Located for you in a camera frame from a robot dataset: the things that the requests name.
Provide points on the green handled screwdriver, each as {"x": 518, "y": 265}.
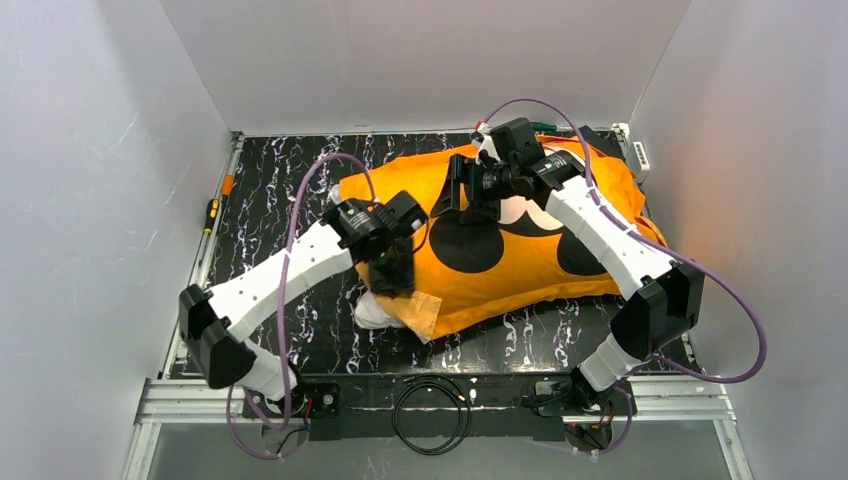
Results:
{"x": 544, "y": 127}

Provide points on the white pillow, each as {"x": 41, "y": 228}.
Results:
{"x": 369, "y": 314}

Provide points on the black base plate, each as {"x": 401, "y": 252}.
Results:
{"x": 453, "y": 407}

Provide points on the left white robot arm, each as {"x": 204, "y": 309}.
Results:
{"x": 216, "y": 323}

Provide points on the orange printed pillowcase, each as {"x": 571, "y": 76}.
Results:
{"x": 468, "y": 273}

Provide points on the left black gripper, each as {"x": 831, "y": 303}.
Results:
{"x": 391, "y": 275}

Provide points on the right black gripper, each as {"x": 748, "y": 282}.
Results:
{"x": 469, "y": 183}

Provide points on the white power strip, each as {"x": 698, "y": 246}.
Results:
{"x": 641, "y": 163}

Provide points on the yellow handled screwdriver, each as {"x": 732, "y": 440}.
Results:
{"x": 216, "y": 204}

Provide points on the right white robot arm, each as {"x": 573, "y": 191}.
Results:
{"x": 662, "y": 294}

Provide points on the aluminium frame rail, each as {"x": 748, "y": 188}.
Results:
{"x": 658, "y": 397}

